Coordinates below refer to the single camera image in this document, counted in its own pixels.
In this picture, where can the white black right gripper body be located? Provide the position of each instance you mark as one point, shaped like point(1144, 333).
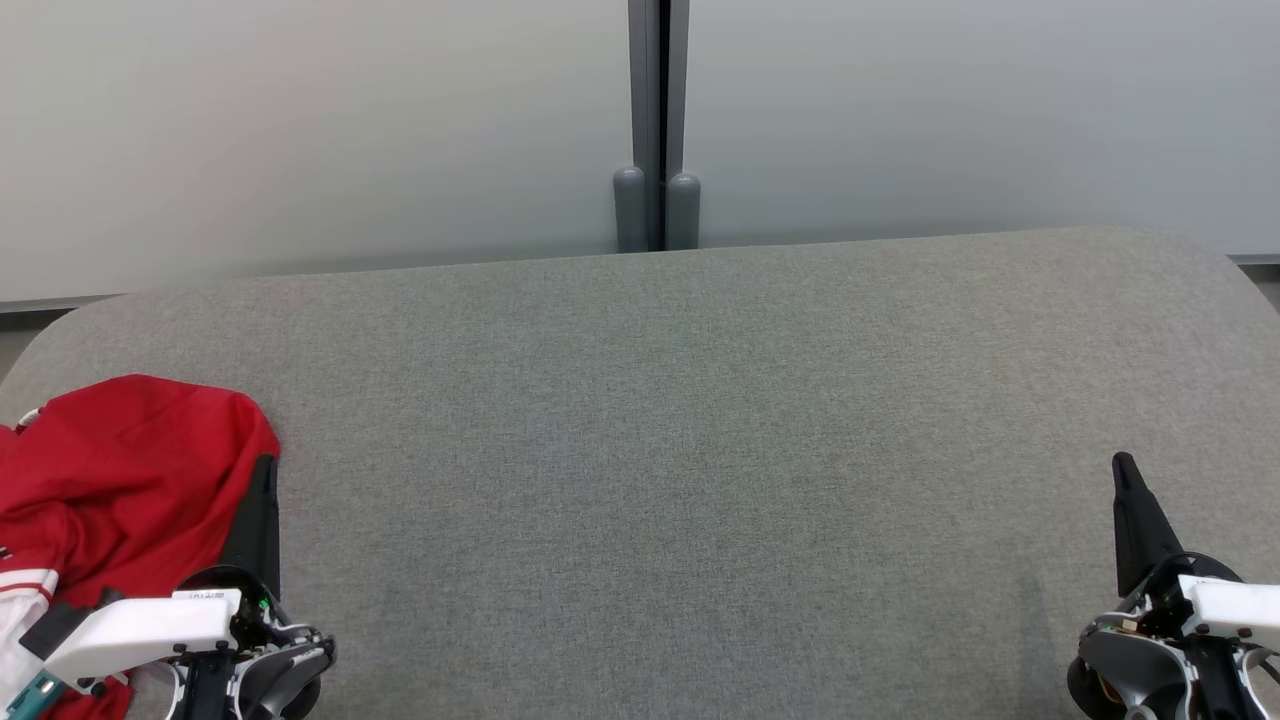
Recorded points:
point(1235, 610)

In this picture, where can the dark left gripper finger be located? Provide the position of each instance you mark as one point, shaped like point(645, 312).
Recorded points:
point(258, 530)

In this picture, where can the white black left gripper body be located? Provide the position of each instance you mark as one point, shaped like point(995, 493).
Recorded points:
point(150, 630)

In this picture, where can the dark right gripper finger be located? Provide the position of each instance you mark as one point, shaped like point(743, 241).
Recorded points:
point(1138, 530)

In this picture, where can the red basketball jersey number 23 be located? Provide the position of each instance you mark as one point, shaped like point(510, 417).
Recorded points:
point(130, 470)

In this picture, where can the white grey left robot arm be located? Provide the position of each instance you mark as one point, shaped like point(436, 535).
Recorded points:
point(290, 670)

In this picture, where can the grey fabric sofa seat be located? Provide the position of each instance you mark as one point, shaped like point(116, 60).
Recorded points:
point(700, 450)

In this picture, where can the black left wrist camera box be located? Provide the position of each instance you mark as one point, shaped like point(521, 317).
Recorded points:
point(55, 628)

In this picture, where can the grey wall base rail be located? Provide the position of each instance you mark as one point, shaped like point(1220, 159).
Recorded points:
point(50, 303)
point(1258, 259)

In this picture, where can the grey partition post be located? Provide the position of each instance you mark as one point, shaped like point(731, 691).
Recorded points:
point(640, 100)
point(680, 100)

